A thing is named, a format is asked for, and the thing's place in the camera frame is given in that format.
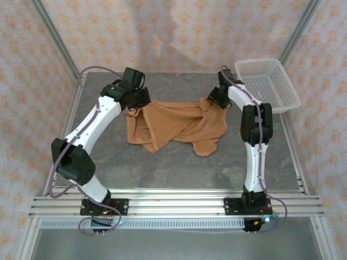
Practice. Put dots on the orange t-shirt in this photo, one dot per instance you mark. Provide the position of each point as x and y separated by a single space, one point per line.
168 122

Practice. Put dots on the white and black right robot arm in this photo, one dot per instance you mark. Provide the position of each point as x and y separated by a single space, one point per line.
254 168

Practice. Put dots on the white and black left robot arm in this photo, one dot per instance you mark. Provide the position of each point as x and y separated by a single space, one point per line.
81 140

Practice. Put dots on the white perforated plastic basket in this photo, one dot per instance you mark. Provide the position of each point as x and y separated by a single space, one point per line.
268 86

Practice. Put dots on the wide aluminium cross beam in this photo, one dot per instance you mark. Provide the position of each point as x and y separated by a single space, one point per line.
176 203

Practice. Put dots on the aluminium frame post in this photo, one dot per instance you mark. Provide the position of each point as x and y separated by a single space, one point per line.
55 35
301 27

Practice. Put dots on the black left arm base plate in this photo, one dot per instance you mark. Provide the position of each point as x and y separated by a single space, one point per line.
122 207

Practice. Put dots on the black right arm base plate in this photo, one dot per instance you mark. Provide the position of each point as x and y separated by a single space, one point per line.
230 207

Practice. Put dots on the aluminium frame leg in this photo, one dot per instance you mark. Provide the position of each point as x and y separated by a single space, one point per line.
28 238
321 238

